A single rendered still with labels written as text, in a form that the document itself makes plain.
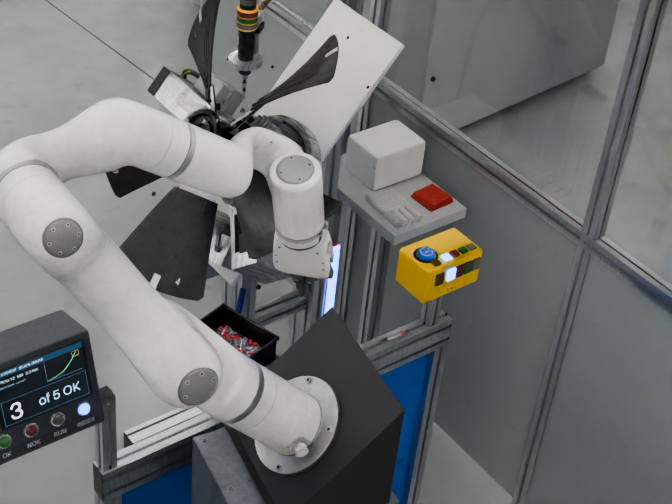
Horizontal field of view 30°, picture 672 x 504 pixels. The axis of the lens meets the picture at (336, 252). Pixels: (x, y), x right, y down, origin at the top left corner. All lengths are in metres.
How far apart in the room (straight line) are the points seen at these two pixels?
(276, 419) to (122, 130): 0.66
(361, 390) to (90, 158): 0.74
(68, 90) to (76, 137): 3.52
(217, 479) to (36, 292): 1.97
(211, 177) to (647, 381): 1.47
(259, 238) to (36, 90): 2.83
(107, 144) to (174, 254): 1.03
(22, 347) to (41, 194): 0.49
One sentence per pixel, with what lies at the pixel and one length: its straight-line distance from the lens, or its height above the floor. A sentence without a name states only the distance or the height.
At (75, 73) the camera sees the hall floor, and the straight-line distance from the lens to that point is 5.44.
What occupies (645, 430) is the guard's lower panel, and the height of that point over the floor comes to 0.61.
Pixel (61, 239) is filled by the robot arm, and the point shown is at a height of 1.66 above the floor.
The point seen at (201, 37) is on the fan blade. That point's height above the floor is 1.32.
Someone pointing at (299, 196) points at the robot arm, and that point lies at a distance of 1.99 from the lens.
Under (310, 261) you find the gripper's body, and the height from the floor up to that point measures 1.40.
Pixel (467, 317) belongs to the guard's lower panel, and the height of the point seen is 0.50.
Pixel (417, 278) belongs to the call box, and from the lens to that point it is 2.72.
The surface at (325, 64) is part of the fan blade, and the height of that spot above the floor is 1.41.
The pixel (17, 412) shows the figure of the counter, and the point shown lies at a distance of 2.21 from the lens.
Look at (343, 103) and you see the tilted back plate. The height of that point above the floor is 1.22.
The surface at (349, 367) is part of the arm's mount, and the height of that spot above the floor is 1.15.
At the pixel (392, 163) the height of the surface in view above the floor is 0.94.
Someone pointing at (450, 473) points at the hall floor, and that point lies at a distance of 3.74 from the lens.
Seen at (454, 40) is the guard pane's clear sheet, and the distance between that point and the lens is 3.20.
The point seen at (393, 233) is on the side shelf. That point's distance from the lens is 3.13.
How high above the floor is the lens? 2.72
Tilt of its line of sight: 38 degrees down
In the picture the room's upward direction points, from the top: 6 degrees clockwise
